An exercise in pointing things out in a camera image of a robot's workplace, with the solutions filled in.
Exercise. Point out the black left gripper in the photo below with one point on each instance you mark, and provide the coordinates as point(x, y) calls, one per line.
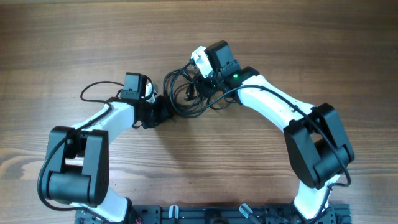
point(162, 113)

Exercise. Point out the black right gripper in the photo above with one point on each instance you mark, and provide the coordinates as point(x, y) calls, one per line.
point(203, 86)

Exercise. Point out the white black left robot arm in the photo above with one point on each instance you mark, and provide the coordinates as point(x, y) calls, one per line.
point(75, 173)

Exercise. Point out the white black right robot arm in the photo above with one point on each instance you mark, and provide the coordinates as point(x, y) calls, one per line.
point(317, 144)

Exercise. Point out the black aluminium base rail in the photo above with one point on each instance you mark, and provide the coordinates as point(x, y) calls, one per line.
point(271, 213)

